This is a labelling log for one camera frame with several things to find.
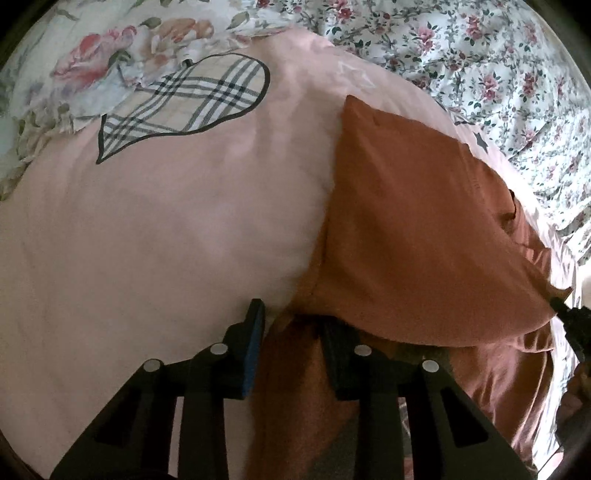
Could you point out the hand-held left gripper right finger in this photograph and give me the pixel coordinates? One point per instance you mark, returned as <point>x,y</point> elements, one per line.
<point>334,357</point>

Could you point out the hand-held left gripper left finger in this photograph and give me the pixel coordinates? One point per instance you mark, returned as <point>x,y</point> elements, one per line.
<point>249,357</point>

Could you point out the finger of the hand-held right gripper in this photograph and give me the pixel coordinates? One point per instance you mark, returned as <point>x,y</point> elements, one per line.
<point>575,323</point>

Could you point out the rust orange small garment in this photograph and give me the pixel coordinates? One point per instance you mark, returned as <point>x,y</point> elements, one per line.
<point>415,240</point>

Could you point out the pink cloth with plaid heart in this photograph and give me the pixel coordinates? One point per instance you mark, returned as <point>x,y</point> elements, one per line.
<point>161,230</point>

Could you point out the small-flower print bed sheet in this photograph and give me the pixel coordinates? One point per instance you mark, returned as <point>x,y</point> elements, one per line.
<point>485,69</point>

